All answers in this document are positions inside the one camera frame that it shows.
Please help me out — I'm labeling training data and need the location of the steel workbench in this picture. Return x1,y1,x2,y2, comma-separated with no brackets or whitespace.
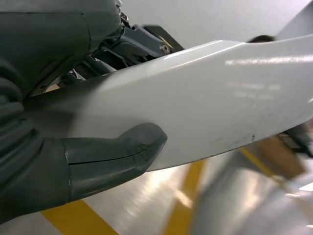
0,129,313,235

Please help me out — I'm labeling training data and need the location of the brown cardboard box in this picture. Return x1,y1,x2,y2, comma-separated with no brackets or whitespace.
254,136,306,180

